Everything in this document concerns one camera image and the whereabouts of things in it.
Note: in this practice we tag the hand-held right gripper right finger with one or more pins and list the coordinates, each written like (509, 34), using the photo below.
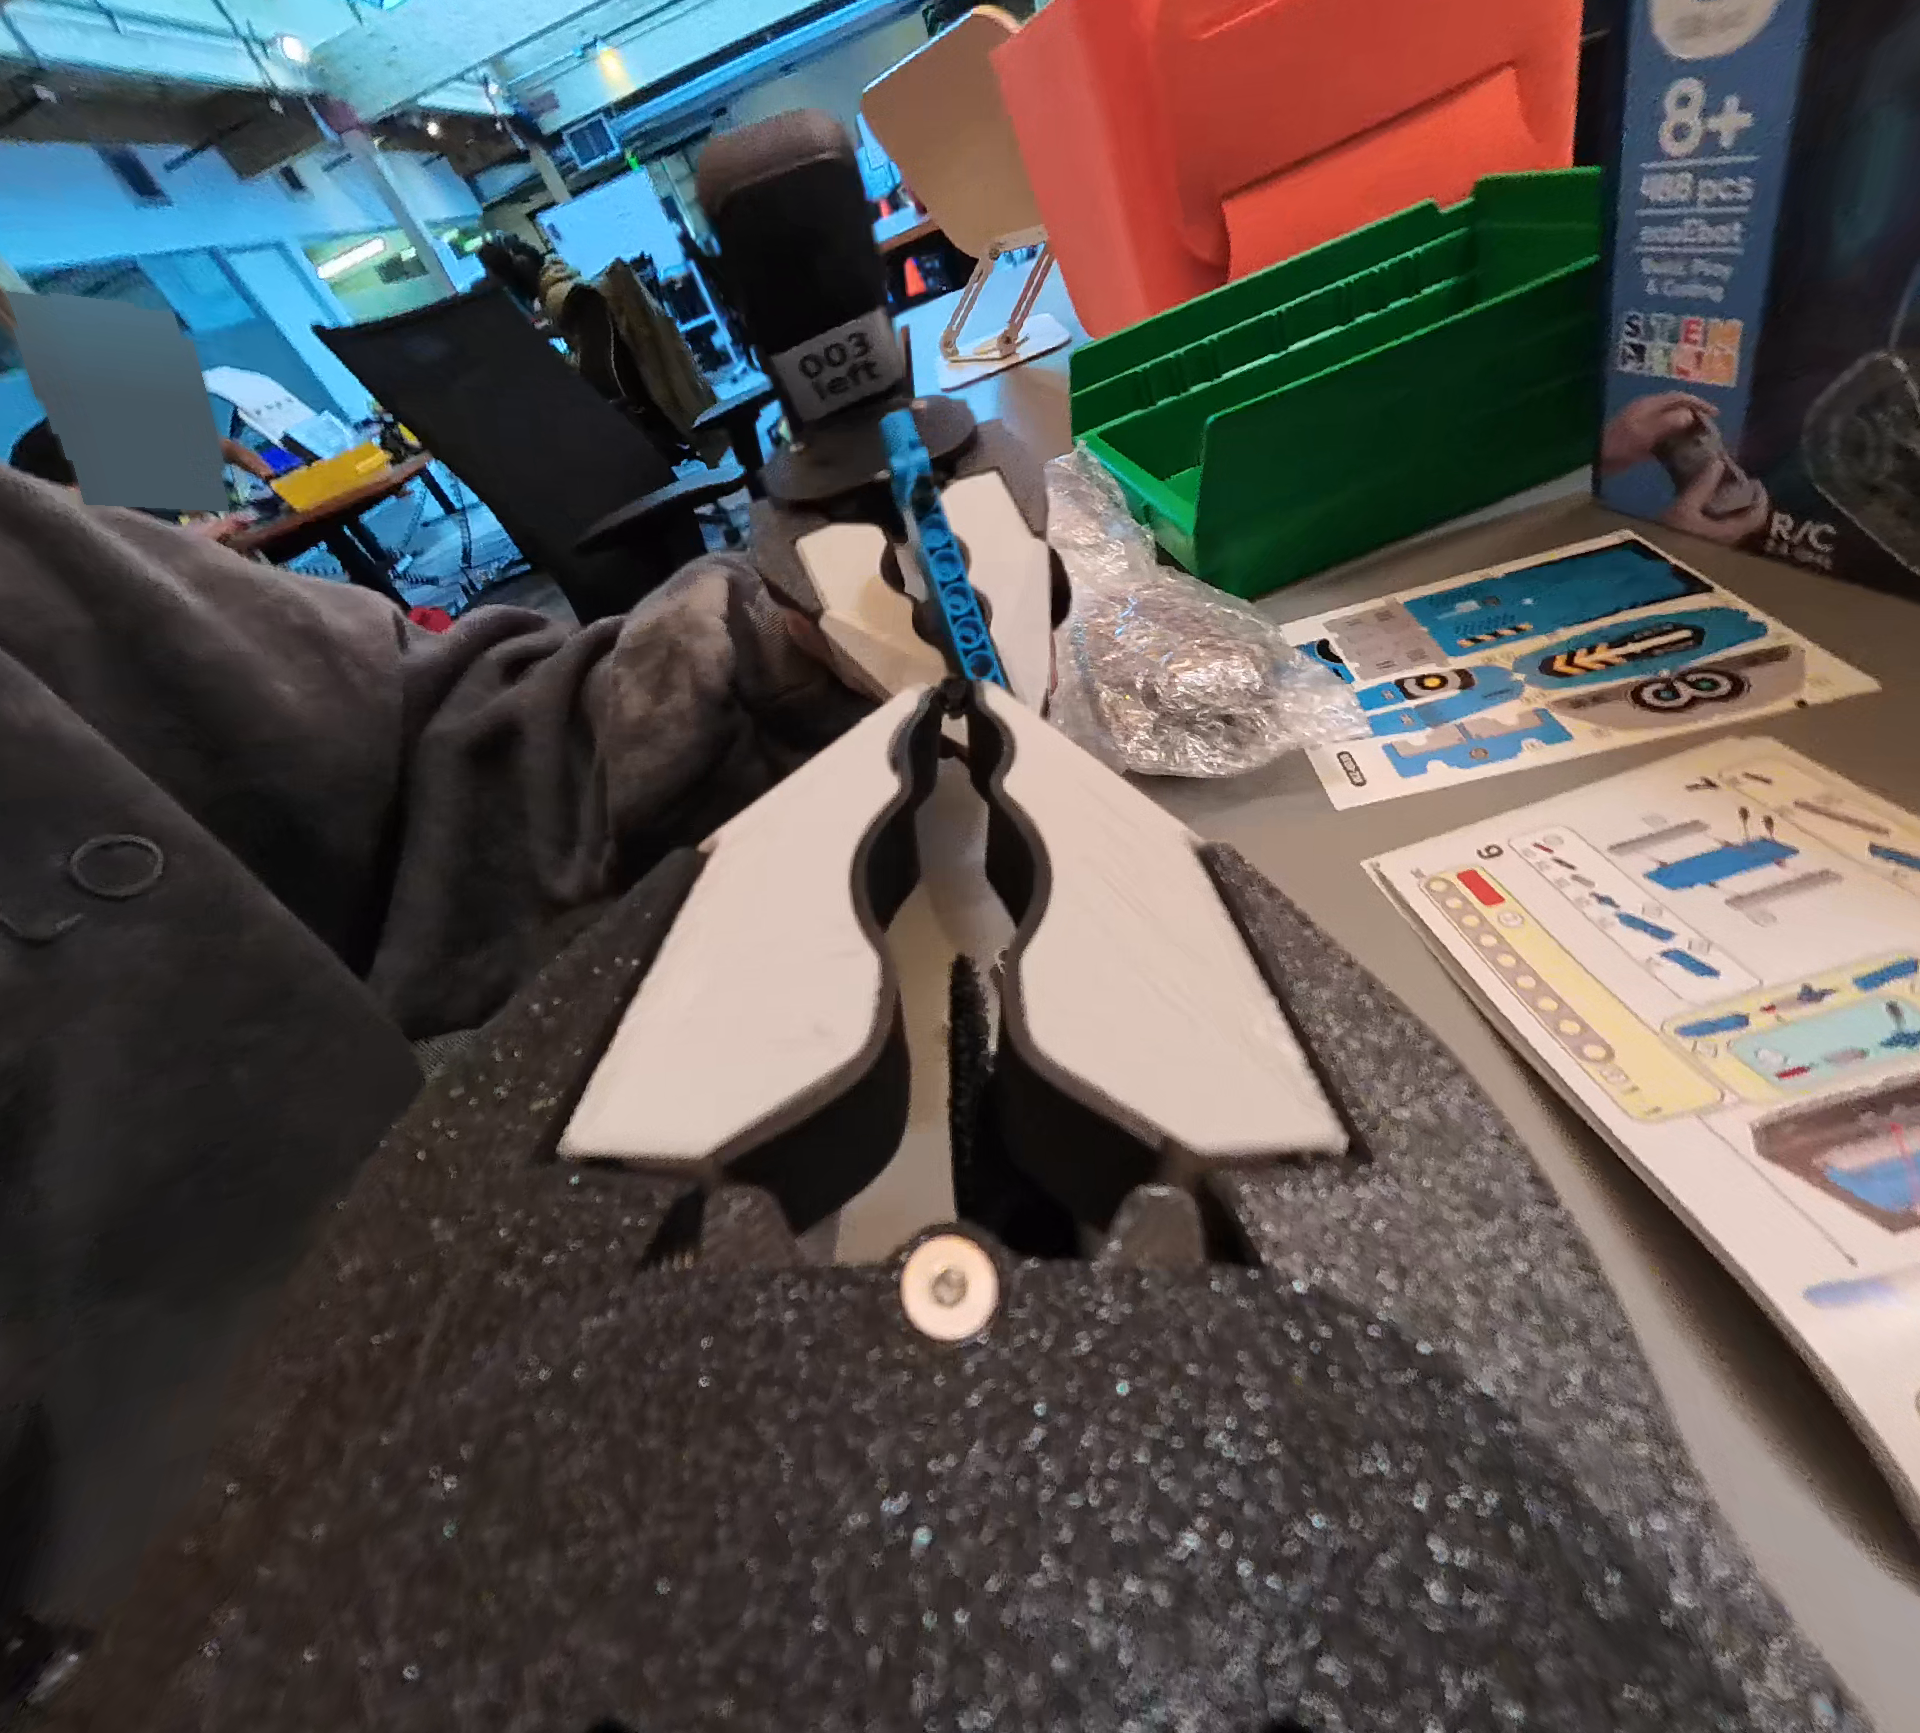
(1185, 998)

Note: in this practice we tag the open instruction booklet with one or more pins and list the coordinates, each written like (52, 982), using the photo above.
(1649, 954)

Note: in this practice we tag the yellow plastic bin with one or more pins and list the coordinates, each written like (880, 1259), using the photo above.
(331, 476)

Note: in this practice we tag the clear bubble wrap bag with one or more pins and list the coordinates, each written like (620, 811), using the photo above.
(1185, 657)

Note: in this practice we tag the blue perforated building beam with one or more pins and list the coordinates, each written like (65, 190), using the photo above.
(946, 566)

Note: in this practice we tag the blue sticker sheet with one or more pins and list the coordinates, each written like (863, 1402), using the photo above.
(1579, 666)

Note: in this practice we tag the person's dark jacket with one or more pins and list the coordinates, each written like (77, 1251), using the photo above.
(148, 1090)

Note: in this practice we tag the grey desk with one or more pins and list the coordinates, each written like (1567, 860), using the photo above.
(1275, 829)

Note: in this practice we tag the wooden laptop stand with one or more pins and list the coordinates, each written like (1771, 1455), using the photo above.
(946, 129)

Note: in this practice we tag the black connector pin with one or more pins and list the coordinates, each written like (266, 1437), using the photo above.
(959, 713)

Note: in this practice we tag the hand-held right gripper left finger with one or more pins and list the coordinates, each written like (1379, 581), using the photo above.
(736, 998)

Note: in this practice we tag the olive jacket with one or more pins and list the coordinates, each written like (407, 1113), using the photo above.
(634, 339)

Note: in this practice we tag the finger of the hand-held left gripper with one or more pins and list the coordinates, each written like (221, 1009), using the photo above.
(853, 594)
(1014, 594)

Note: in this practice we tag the green plastic bin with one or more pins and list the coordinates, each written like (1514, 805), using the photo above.
(1348, 448)

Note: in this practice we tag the person's left forearm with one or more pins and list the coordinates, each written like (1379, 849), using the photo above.
(449, 713)

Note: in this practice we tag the orange felt bag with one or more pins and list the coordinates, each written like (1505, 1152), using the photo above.
(1321, 73)

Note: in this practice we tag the black mesh office chair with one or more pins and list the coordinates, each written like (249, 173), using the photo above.
(498, 409)

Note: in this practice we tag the dark blue toy set box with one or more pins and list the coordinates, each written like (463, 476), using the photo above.
(1771, 190)

